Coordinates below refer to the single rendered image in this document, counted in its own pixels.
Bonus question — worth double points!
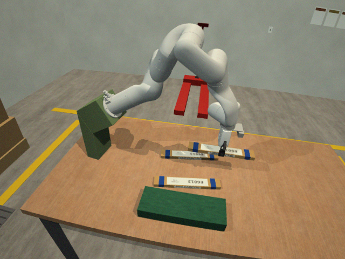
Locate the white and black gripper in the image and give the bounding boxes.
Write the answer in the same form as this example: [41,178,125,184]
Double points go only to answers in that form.
[218,128,232,157]

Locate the tan box with blue bands and white label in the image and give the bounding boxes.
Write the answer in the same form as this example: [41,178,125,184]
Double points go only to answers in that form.
[188,142,255,160]
[154,176,221,189]
[161,149,219,161]

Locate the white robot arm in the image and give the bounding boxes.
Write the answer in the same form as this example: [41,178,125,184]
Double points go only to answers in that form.
[103,23,244,138]

